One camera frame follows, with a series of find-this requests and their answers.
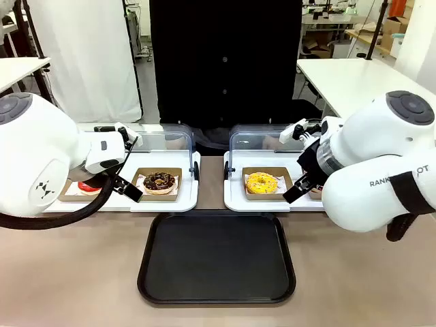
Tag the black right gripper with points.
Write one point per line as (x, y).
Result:
(311, 163)

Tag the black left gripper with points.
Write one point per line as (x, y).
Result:
(83, 175)

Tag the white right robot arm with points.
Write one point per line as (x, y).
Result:
(368, 143)

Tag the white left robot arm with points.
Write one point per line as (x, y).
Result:
(34, 153)

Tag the brown cardboard donut tray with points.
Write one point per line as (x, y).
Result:
(172, 198)
(315, 195)
(284, 177)
(69, 195)

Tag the chocolate glazed donut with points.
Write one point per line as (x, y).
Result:
(159, 183)

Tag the yellow sprinkled donut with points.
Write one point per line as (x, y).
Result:
(261, 183)

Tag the red glazed donut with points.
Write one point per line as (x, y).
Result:
(89, 189)

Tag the black serving tray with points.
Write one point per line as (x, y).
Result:
(216, 259)

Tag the white display case base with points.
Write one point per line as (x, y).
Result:
(235, 201)
(184, 201)

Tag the clear display case lid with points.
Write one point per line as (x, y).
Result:
(248, 143)
(177, 143)

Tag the large white table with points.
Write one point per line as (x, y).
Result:
(351, 85)

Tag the white curtain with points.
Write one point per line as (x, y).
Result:
(88, 58)

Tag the person in black shirt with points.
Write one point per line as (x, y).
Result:
(225, 61)

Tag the small white table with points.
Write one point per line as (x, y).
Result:
(17, 71)

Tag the black stand pole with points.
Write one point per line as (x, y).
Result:
(376, 30)
(37, 51)

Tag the brown cardboard box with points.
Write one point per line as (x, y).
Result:
(395, 29)

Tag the orange box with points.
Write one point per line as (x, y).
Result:
(401, 7)

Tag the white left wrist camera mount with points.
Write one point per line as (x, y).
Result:
(105, 153)

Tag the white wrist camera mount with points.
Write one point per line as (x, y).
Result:
(105, 153)
(294, 132)

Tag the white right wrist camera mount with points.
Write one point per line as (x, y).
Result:
(294, 132)

